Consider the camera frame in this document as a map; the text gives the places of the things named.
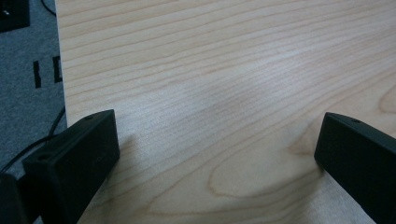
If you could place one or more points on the black box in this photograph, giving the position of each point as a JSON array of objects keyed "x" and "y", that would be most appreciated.
[{"x": 12, "y": 14}]

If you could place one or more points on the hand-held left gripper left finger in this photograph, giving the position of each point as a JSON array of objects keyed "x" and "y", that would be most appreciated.
[{"x": 71, "y": 161}]

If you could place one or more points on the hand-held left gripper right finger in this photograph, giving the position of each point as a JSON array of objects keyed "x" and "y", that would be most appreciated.
[{"x": 358, "y": 155}]

